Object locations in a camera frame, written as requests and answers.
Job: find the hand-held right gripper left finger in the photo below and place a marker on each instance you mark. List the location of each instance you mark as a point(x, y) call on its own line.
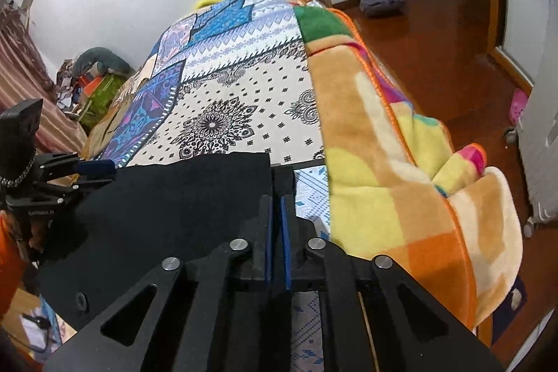
point(268, 232)

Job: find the yellow round object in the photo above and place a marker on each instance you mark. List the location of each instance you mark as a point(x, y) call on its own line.
point(209, 0)

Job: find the patterned blue white bedsheet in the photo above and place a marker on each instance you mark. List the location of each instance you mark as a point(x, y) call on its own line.
point(244, 102)

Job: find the light wooden board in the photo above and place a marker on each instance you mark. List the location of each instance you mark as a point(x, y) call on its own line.
point(98, 142)

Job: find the colourful fleece blanket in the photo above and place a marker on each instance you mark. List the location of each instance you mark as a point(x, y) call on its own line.
point(383, 180)

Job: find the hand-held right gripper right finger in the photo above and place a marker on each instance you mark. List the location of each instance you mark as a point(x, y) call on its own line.
point(287, 241)

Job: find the orange box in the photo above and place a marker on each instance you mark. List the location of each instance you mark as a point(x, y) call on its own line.
point(93, 84)

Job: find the white oil radiator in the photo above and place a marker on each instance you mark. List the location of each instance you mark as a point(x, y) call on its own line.
point(542, 163)

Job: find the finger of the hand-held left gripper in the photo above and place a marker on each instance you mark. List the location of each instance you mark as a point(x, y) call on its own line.
point(93, 167)
point(93, 182)

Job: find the pile of assorted clutter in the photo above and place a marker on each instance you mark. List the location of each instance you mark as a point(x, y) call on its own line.
point(69, 86)

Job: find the pink slipper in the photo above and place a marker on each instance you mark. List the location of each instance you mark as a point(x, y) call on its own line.
point(518, 106)

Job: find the striped pink curtain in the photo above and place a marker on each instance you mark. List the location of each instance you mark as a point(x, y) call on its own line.
point(22, 84)

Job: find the black pants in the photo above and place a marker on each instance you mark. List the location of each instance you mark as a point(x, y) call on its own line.
point(174, 215)

